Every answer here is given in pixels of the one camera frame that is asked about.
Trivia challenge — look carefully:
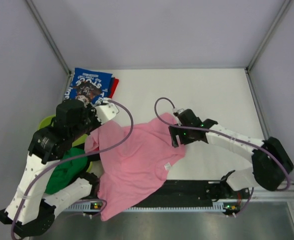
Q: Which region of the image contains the pink t shirt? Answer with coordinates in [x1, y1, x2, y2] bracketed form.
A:
[84, 113, 186, 221]

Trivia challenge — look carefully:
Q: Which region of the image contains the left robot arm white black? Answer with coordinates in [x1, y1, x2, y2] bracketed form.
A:
[0, 98, 119, 240]

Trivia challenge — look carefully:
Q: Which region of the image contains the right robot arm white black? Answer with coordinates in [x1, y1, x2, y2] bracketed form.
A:
[168, 108, 294, 198]

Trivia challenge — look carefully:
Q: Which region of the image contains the lime green plastic bin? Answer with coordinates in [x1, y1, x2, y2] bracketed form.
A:
[38, 114, 93, 173]

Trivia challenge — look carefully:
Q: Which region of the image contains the folded blue printed t shirt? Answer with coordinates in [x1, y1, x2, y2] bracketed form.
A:
[64, 67, 113, 106]

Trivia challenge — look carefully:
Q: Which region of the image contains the green t shirt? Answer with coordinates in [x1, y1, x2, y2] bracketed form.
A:
[45, 156, 88, 195]

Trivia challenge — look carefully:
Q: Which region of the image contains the folded red t shirt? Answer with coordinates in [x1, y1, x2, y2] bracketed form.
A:
[107, 77, 119, 99]

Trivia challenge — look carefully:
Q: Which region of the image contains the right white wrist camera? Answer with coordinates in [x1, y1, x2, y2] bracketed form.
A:
[172, 107, 185, 116]

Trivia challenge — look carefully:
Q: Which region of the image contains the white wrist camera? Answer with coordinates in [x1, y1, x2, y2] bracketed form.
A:
[95, 103, 119, 125]
[172, 107, 185, 116]

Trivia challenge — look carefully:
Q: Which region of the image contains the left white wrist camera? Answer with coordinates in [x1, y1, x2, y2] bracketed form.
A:
[95, 103, 119, 125]

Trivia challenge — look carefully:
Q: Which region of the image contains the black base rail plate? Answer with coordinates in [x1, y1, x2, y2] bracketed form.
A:
[135, 180, 250, 208]

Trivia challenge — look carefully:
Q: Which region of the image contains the grey slotted cable duct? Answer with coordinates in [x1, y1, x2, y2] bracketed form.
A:
[61, 201, 240, 213]

